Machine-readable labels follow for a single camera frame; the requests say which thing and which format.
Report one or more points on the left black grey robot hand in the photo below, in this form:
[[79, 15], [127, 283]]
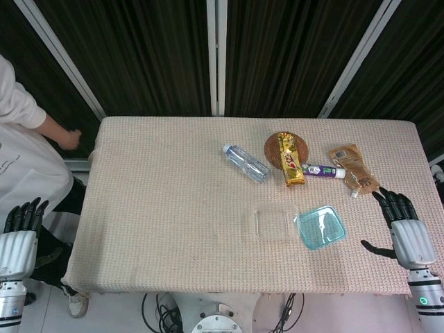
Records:
[[17, 249]]

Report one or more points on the right black grey robot hand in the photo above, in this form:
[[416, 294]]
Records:
[[411, 239]]

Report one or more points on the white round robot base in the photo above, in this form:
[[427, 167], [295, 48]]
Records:
[[222, 320]]

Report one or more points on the clear plastic water bottle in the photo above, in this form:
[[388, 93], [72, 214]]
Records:
[[247, 163]]

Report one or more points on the white slanted frame post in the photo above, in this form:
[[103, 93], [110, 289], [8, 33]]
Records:
[[62, 59], [360, 59]]

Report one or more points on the bystander bare hand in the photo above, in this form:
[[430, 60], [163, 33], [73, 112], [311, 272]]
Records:
[[71, 139]]

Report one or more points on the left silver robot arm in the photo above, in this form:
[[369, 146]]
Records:
[[10, 305]]

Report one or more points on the round brown woven coaster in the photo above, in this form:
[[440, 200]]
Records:
[[272, 149]]

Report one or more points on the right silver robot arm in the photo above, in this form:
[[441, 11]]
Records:
[[425, 298]]

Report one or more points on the person in white coat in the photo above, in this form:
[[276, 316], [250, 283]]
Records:
[[24, 156]]

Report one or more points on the pink waffle-weave tablecloth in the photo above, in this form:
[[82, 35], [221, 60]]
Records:
[[173, 208]]

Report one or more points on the white upright frame post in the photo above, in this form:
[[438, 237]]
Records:
[[216, 59]]

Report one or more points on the blue-rimmed clear plastic lid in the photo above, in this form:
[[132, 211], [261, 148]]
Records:
[[322, 227]]

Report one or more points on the black pleated curtain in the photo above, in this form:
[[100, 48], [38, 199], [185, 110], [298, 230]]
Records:
[[138, 52]]

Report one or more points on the purple white toothpaste tube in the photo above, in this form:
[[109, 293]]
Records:
[[322, 171]]

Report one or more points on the gold wrapped snack bar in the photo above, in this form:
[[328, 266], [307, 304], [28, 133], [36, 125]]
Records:
[[291, 159]]

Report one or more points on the clear plastic food container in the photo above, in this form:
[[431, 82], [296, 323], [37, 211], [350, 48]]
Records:
[[274, 223]]

